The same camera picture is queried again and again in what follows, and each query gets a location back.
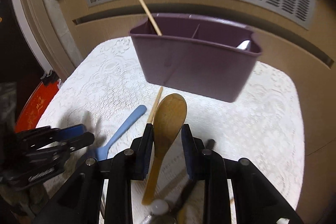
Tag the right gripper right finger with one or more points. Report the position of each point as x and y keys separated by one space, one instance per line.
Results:
x=256 y=199

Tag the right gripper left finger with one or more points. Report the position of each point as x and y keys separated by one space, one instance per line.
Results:
x=79 y=198

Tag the wooden rice spoon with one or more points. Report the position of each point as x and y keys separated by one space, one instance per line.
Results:
x=168 y=120

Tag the thick wooden chopstick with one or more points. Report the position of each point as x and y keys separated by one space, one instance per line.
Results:
x=150 y=17

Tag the red round stool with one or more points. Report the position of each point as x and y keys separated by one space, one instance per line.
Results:
x=36 y=106

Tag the blue plastic spoon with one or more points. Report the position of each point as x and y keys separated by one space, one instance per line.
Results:
x=101 y=153

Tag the white ball-head metal utensil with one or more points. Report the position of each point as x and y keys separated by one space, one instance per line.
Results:
x=158 y=208

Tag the white lace tablecloth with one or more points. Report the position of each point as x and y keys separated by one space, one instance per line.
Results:
x=263 y=125

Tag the purple plastic utensil caddy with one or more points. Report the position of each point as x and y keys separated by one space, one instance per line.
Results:
x=196 y=54

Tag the black handled utensil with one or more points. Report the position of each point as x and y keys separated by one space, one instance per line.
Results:
x=187 y=190

